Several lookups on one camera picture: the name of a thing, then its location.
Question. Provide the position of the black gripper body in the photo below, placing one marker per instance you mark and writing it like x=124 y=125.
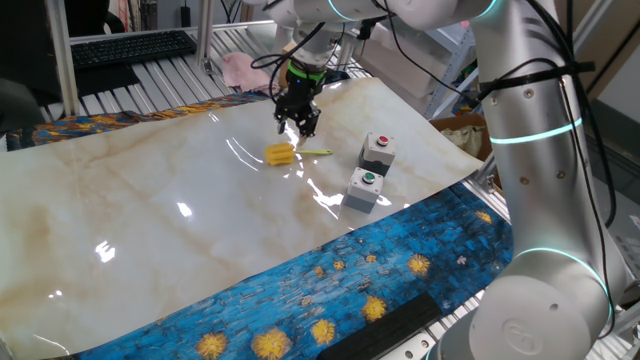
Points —
x=300 y=92

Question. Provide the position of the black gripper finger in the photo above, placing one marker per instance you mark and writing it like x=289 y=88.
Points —
x=282 y=117
x=310 y=122

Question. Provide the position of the yellow sponge brush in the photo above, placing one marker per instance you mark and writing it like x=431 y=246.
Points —
x=279 y=155

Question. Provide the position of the pink fluffy cloth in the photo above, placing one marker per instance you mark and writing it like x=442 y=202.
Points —
x=245 y=72

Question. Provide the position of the red push button box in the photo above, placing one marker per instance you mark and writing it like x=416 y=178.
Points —
x=375 y=157

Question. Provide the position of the green push button box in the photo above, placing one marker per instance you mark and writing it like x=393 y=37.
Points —
x=361 y=192

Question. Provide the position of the black power adapter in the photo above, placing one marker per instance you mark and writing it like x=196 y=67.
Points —
x=185 y=17

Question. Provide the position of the white metal shelf rack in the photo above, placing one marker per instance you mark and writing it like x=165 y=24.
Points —
x=448 y=91

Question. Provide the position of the open cardboard box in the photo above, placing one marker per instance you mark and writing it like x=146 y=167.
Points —
x=452 y=122

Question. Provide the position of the glossy marble pattern sheet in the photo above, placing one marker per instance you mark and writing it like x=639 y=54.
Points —
x=150 y=200

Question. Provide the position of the blue starry painting cloth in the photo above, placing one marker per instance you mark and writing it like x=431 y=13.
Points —
x=400 y=260

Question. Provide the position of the black computer keyboard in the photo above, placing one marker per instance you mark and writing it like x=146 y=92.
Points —
x=132 y=48

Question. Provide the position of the black flat pad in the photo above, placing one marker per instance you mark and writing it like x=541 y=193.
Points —
x=107 y=80

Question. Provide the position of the black computer monitor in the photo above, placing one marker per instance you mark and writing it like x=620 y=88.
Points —
x=25 y=45

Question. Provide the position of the large brown cardboard box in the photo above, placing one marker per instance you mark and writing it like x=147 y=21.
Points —
x=625 y=50

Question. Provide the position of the aluminium frame post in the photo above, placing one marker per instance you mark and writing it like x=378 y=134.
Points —
x=62 y=60
x=205 y=35
x=489 y=175

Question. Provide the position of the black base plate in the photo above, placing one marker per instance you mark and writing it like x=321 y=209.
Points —
x=385 y=330

